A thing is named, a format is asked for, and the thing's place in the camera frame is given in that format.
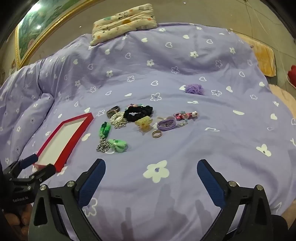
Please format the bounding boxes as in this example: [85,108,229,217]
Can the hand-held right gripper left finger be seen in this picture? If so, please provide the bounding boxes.
[29,159,106,241]

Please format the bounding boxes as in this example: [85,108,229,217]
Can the gold square wrist watch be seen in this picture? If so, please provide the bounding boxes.
[106,106,121,117]

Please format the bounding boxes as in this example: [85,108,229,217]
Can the green braided bracelet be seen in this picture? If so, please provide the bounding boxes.
[99,122,112,139]

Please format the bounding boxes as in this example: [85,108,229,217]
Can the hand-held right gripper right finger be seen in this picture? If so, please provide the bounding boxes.
[196,159,274,241]

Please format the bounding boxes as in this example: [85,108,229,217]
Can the gold framed painting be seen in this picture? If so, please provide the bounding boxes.
[15,0,100,69]

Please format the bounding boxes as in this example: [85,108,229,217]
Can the pink beaded chain bracelet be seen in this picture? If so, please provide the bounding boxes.
[173,111,198,128]

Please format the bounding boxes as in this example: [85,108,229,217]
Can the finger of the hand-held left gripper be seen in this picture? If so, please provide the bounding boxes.
[3,154,38,176]
[14,163,56,186]

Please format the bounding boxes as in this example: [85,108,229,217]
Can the pearl brooch with tassel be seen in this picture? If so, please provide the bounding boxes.
[110,112,129,128]

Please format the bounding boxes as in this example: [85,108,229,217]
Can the yellow hair claw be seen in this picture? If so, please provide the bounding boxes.
[134,116,153,133]

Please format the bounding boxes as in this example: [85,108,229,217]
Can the person's left hand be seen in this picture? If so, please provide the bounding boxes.
[5,205,33,230]

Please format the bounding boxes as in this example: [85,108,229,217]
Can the orange mat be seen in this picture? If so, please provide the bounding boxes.
[236,32,277,77]

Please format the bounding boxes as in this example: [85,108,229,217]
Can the red cloth thing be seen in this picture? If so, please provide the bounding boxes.
[287,65,296,87]

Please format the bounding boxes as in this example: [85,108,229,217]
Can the purple flower scrunchie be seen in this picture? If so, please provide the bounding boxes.
[185,84,205,95]

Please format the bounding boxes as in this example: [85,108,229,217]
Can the black scrunchie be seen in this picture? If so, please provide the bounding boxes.
[123,105,153,122]

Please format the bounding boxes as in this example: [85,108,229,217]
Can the floral print pillow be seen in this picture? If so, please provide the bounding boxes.
[90,3,158,46]

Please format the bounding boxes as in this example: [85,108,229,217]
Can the red rimmed white tray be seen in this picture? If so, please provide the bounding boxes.
[32,113,94,173]

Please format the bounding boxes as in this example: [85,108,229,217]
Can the purple hair tie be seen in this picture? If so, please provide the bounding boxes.
[157,117,177,132]

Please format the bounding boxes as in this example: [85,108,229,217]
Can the green bow hair tie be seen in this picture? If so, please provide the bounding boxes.
[107,138,128,154]

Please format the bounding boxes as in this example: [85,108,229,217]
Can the peach cloth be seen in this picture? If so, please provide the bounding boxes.
[269,85,296,121]

